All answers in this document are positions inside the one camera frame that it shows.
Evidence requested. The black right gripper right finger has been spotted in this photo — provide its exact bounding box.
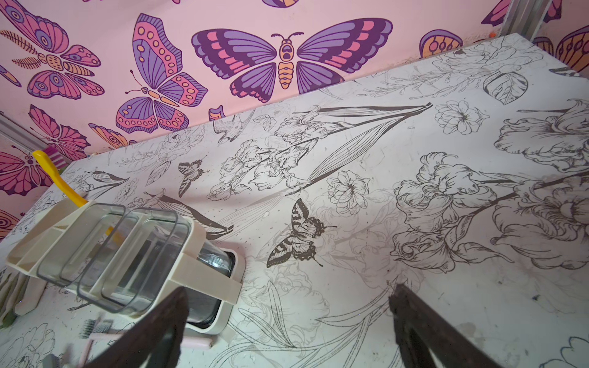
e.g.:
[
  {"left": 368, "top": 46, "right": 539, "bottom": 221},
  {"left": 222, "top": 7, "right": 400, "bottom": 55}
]
[{"left": 389, "top": 284, "right": 499, "bottom": 367}]

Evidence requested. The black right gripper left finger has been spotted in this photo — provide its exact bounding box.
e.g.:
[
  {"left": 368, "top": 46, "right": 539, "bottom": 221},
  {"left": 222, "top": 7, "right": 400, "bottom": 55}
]
[{"left": 85, "top": 287, "right": 189, "bottom": 368}]

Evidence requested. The yellow toothbrush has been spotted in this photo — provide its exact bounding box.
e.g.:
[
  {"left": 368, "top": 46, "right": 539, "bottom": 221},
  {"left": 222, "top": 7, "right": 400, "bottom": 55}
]
[{"left": 30, "top": 150, "right": 125, "bottom": 248}]

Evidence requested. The cream toothbrush holder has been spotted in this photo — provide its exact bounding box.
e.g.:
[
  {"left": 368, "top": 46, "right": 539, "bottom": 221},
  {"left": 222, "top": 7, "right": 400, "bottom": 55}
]
[{"left": 6, "top": 199, "right": 245, "bottom": 335}]

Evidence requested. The beige green-fingered glove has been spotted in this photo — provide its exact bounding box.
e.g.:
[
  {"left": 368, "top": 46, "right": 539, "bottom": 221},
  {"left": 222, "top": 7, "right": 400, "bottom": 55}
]
[{"left": 1, "top": 270, "right": 29, "bottom": 330}]

